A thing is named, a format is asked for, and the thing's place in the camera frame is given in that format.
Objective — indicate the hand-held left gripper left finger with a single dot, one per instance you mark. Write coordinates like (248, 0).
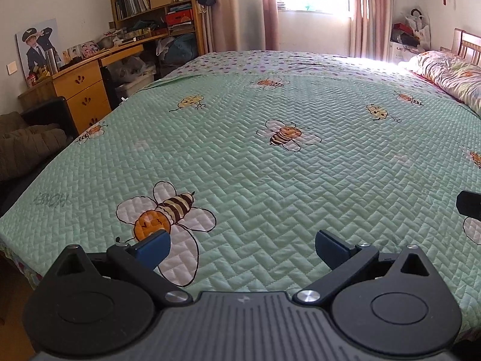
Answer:
(154, 249)

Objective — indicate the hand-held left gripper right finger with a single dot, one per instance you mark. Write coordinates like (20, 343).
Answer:
(330, 249)

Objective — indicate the green bee-print bedspread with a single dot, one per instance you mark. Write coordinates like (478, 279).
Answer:
(300, 180)

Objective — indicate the floral pillow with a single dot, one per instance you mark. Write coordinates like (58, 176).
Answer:
(451, 75)

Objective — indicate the wooden headboard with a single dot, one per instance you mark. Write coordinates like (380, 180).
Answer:
(471, 45)

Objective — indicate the wooden desk with drawers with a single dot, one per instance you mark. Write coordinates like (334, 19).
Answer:
(84, 97)

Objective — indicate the white box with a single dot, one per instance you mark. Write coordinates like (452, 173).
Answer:
(400, 52)

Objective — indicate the clear plastic storage box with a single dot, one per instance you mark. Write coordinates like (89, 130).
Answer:
(135, 81)

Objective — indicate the pile of bags by window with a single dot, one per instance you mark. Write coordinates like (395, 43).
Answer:
(422, 34)

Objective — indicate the blue bag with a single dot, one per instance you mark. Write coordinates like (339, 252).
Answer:
(184, 47)

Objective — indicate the photo frames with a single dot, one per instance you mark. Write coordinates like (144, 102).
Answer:
(88, 49)

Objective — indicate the metal bowl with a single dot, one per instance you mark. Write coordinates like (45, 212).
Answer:
(107, 41)

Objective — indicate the steel thermos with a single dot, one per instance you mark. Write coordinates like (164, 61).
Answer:
(52, 62)

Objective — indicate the pink striped curtain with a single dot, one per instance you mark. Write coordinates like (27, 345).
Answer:
(370, 15)
(240, 11)

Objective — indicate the red box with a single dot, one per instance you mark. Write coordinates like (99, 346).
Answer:
(179, 18)

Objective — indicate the row of books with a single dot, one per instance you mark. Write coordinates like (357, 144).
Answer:
(129, 5)

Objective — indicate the brown cardboard box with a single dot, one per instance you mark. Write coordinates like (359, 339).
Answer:
(162, 0)

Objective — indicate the white wall switch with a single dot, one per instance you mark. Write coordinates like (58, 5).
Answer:
(12, 68)

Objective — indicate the wall poster of uniformed child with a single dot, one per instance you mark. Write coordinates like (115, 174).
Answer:
(35, 50)

